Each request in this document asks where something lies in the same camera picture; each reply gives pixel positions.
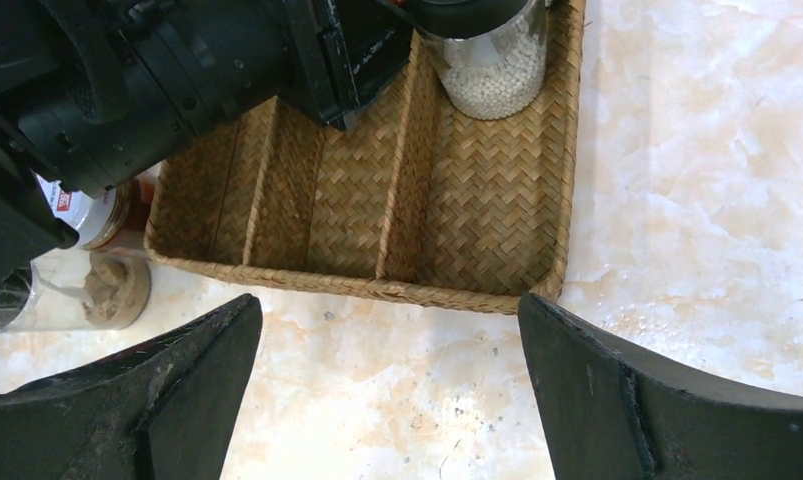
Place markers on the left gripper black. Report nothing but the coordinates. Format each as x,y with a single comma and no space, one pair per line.
92,93

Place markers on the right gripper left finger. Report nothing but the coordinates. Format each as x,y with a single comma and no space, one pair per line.
165,408

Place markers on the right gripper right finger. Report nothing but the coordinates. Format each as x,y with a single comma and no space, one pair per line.
612,409

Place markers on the white lid sauce jar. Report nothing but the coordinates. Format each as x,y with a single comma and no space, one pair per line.
112,223

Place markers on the black cap dark jar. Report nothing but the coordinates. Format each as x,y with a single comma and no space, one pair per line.
98,292

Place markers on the woven wicker divided tray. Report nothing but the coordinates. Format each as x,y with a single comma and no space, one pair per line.
418,203

